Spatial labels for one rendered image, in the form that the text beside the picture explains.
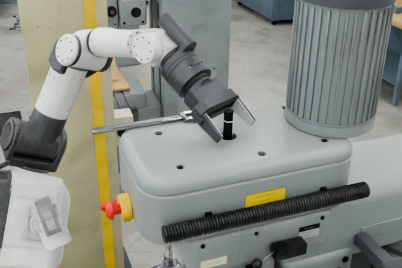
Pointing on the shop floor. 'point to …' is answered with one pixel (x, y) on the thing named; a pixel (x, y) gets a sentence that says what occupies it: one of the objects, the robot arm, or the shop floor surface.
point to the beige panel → (32, 42)
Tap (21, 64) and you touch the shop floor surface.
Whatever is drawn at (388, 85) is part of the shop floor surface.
